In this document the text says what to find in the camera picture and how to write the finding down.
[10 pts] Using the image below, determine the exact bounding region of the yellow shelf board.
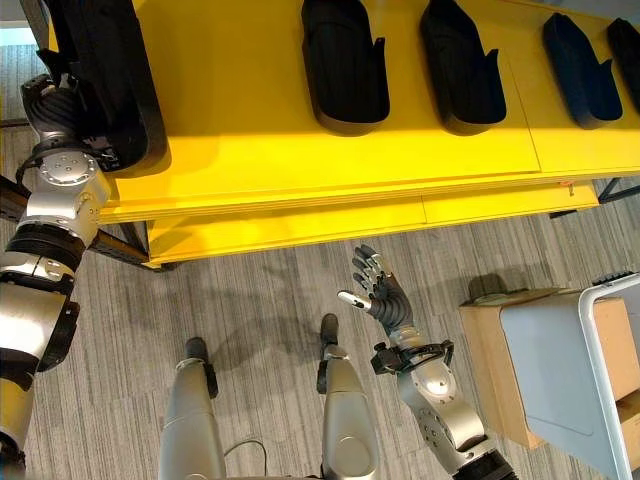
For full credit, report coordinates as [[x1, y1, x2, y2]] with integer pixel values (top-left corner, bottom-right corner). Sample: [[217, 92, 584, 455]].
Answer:
[[146, 183, 601, 267], [47, 0, 640, 225]]

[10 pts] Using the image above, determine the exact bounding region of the yellow lower shelf board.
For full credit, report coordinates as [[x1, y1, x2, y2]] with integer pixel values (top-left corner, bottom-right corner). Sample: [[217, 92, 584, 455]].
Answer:
[[146, 183, 601, 267]]

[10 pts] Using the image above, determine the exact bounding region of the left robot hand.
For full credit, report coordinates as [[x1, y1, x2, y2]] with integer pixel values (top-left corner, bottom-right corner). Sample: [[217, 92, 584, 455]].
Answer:
[[21, 47, 85, 147]]

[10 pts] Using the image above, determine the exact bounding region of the black sole-shaped part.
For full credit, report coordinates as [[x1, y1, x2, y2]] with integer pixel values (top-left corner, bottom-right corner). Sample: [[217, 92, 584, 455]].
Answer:
[[542, 12, 624, 131], [300, 0, 392, 138], [419, 0, 508, 138], [605, 17, 640, 114], [47, 0, 170, 174]]

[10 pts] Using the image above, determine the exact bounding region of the left silver robot leg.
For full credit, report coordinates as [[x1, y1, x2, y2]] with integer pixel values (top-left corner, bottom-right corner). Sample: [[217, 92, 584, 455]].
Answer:
[[157, 336, 229, 480]]

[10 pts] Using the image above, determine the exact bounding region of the silver robot leg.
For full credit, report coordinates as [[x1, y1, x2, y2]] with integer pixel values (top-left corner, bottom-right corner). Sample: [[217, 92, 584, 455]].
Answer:
[[157, 336, 229, 480], [314, 313, 380, 480]]

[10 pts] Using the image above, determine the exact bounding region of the right silver robot leg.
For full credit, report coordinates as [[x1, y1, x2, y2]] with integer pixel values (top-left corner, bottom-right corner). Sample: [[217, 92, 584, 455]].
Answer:
[[314, 313, 380, 480]]

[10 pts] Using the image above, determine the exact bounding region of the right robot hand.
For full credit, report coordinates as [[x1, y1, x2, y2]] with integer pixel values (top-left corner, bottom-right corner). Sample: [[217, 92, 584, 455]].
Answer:
[[337, 244, 416, 334]]

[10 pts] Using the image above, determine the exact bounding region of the grey plastic box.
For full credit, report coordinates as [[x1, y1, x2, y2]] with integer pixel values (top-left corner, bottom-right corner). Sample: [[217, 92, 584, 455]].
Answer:
[[501, 272, 640, 480]]

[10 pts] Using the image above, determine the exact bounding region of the brown cardboard box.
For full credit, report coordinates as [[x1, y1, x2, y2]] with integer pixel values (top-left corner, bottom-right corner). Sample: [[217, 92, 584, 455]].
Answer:
[[458, 288, 640, 457]]

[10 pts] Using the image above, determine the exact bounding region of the thin black floor cable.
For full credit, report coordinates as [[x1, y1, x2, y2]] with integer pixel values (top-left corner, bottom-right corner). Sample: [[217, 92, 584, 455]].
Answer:
[[222, 438, 267, 480]]

